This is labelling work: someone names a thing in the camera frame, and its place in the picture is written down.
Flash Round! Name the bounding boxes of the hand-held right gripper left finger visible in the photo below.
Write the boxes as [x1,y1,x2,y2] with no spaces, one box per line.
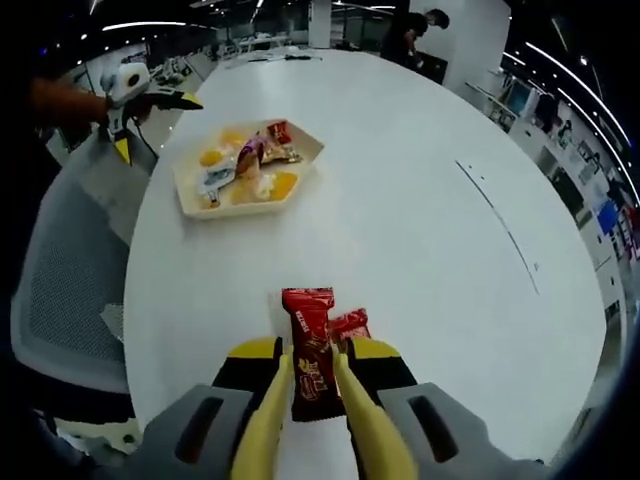
[142,337,284,480]

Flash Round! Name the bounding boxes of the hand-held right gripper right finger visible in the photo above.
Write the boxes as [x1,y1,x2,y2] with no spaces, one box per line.
[347,337,496,480]

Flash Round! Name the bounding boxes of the cream food tongs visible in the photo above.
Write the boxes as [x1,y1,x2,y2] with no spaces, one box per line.
[232,349,419,480]

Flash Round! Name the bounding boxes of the red food bar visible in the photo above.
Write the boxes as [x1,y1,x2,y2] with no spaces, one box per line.
[327,308,371,346]
[280,287,335,422]

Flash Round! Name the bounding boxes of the orange-ended clear food packet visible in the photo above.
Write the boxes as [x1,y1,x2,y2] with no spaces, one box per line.
[230,171,300,205]
[198,128,241,169]

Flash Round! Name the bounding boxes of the black-ended clear food packet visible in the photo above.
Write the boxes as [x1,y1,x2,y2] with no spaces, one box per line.
[194,162,236,199]

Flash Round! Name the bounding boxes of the small red food packet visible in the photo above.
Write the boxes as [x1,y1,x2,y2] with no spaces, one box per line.
[267,121,292,146]

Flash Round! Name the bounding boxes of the gold and purple food bar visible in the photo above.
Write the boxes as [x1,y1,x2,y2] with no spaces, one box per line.
[259,142,305,166]

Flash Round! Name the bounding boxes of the cream hexagonal container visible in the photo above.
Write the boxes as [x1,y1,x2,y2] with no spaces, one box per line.
[172,117,325,220]

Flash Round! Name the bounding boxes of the white mesh office chair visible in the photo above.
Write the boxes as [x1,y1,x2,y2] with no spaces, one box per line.
[9,134,161,426]

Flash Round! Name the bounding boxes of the blue storage bin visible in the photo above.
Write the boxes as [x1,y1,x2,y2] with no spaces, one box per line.
[597,202,616,236]

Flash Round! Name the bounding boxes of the long white counter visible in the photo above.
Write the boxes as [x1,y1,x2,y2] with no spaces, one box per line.
[469,79,640,321]

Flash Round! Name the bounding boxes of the white framed display screen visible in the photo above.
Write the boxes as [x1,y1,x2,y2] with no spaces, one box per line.
[509,79,532,116]

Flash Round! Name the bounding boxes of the red wall display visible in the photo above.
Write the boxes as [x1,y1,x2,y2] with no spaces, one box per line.
[614,204,640,261]

